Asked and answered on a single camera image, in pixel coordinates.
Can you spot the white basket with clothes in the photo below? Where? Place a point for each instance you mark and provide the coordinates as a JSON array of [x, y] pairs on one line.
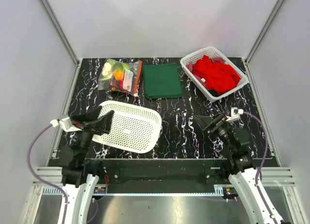
[[211, 52]]

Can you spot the green fake apple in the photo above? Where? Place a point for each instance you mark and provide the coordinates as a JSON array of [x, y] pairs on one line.
[[126, 66]]

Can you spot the orange fake mango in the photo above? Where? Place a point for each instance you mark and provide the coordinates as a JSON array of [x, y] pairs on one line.
[[119, 75]]

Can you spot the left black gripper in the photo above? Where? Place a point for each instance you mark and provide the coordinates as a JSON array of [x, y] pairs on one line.
[[86, 122]]

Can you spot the clear zip top bag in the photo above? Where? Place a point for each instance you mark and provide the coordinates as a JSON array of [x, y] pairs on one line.
[[131, 77]]

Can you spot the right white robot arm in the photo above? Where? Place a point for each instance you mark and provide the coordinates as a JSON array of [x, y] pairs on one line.
[[239, 169]]

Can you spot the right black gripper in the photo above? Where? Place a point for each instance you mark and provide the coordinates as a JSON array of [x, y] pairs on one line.
[[203, 121]]

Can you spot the red fake pepper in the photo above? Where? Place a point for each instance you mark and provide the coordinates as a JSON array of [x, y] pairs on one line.
[[116, 85]]

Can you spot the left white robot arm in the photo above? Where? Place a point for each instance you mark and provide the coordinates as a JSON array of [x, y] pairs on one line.
[[79, 175]]

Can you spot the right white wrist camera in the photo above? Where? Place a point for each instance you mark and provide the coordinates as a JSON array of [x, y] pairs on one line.
[[235, 114]]

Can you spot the green folded cloth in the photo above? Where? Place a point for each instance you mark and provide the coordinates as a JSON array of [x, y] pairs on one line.
[[161, 81]]

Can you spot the pink cloth in basket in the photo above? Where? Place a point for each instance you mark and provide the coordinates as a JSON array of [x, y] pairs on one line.
[[190, 68]]

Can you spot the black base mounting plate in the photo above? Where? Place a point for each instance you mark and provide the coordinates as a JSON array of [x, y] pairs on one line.
[[192, 176]]

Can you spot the red garment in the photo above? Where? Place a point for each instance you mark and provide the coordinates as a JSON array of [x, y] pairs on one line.
[[219, 77]]

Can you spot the white perforated empty basket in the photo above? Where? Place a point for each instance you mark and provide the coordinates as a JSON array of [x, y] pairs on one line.
[[134, 128]]

